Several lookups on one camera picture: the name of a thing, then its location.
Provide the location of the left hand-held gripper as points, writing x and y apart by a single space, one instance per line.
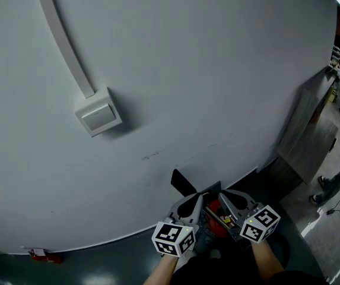
172 239

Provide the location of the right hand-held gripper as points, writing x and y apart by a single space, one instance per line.
260 224

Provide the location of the grey metal rod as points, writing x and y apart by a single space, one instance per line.
217 217

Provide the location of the red vacuum cleaner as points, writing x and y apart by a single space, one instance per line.
215 232

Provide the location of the person's left forearm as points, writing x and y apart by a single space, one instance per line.
160 270

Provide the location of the person's right forearm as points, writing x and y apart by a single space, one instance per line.
266 260

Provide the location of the person's white shoe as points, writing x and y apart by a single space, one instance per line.
215 254
191 253

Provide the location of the person's black trousers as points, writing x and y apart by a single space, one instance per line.
217 272

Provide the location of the grey wooden cabinet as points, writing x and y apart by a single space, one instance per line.
306 147

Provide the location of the person's dark shirt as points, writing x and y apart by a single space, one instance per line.
297 279

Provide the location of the red fire extinguisher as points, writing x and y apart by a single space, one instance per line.
48 257

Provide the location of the white wall switch box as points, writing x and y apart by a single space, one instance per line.
98 116

